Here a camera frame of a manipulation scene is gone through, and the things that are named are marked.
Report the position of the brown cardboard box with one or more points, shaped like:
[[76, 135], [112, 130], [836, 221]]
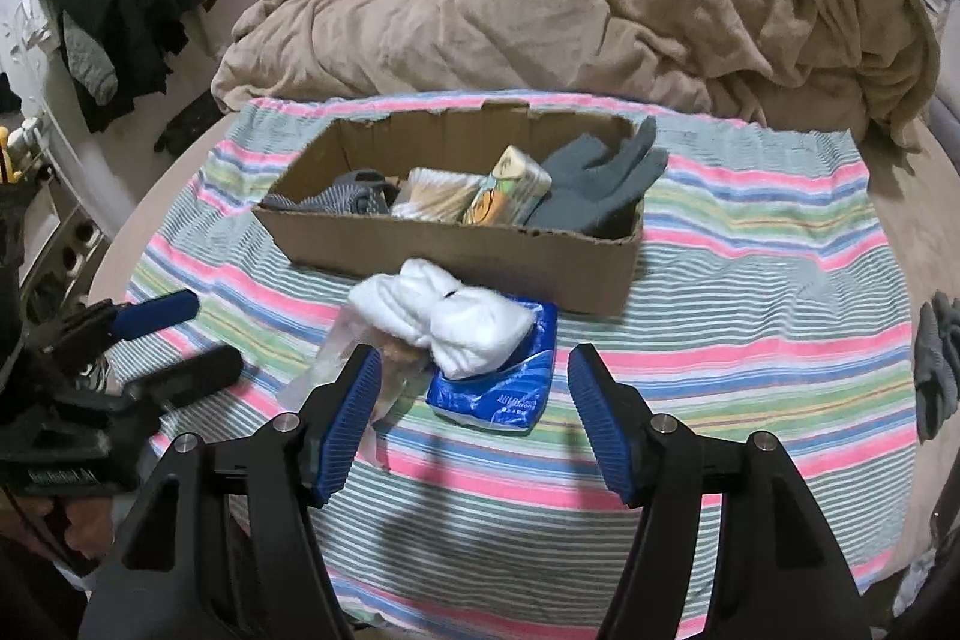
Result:
[[450, 257]]

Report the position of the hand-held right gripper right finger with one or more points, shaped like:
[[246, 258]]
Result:
[[600, 430]]

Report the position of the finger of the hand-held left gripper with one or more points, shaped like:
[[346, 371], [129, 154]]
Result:
[[191, 376], [159, 313]]

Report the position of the striped towel blanket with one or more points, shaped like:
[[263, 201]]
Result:
[[750, 317]]

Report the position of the blue tissue packet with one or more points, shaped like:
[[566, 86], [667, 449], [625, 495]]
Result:
[[502, 396]]

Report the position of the yellow tissue packet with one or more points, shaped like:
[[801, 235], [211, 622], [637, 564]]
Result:
[[506, 186]]

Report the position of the clear plastic bag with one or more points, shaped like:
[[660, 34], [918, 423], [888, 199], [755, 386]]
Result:
[[337, 340]]

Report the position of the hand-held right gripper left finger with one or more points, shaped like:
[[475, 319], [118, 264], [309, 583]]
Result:
[[346, 431]]

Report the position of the cotton swab pack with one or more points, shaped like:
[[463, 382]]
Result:
[[439, 194]]

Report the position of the grey sock at edge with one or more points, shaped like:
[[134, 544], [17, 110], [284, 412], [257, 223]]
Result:
[[937, 362]]

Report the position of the grey hanging cloth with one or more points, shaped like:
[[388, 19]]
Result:
[[91, 59]]

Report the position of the white shelf unit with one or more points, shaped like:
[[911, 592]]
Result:
[[71, 227]]

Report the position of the grey knit gloves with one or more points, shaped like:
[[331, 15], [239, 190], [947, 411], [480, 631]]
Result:
[[592, 183]]

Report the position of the white socks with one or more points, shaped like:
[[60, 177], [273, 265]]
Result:
[[450, 317]]

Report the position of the grey striped sock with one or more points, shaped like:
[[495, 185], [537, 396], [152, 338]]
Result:
[[345, 194]]

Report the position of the beige fleece blanket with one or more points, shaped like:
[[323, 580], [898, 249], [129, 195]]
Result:
[[525, 10]]

